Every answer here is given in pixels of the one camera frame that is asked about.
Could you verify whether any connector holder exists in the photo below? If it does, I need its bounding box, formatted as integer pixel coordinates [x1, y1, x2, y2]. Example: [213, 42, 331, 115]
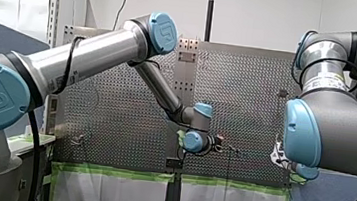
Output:
[277, 88, 290, 100]

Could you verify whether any black pole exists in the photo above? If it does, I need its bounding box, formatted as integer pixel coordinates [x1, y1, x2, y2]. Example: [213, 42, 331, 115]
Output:
[204, 0, 216, 44]

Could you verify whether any grey cabinet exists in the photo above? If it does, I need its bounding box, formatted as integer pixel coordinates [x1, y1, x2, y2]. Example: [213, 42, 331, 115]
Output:
[0, 129, 57, 201]

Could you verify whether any metal shelf rack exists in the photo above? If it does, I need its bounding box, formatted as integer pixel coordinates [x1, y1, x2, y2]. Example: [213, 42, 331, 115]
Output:
[43, 0, 89, 52]

